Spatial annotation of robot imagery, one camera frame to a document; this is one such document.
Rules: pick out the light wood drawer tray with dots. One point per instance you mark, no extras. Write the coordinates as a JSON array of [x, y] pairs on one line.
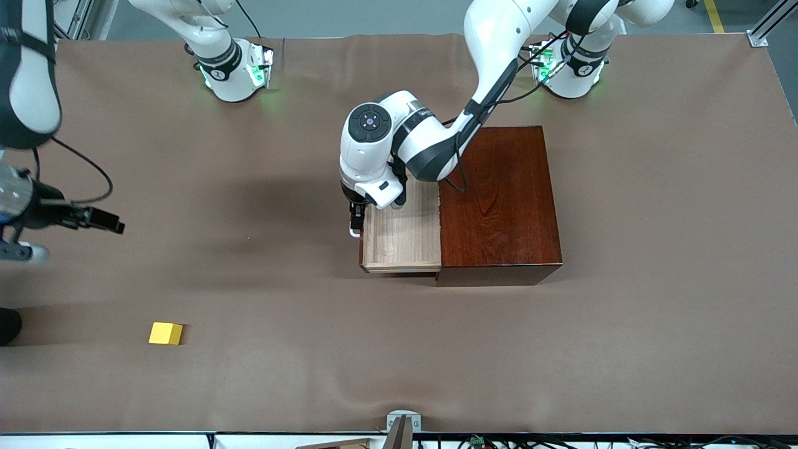
[[405, 243]]

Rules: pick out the light wooden board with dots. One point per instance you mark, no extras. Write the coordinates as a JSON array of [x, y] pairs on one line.
[[343, 444]]

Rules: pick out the dark brown wooden cabinet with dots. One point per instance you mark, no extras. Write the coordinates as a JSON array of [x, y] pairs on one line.
[[499, 206]]

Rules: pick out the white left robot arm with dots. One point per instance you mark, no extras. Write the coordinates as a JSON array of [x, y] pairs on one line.
[[368, 162]]

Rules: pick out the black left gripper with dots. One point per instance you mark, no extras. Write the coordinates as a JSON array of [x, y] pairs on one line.
[[356, 209]]

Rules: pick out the metal table edge bracket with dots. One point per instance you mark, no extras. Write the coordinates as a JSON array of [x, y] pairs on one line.
[[414, 424]]

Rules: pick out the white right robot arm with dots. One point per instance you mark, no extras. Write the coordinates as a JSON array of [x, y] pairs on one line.
[[31, 81]]

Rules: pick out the yellow block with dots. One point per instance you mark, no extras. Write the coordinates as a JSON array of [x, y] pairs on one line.
[[165, 333]]

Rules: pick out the aluminium frame profile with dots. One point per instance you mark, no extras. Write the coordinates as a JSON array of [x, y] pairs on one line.
[[75, 19], [757, 38]]

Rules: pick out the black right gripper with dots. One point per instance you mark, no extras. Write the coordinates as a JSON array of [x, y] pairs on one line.
[[48, 212]]

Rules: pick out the brown table mat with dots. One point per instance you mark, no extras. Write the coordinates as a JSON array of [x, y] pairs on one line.
[[249, 280]]

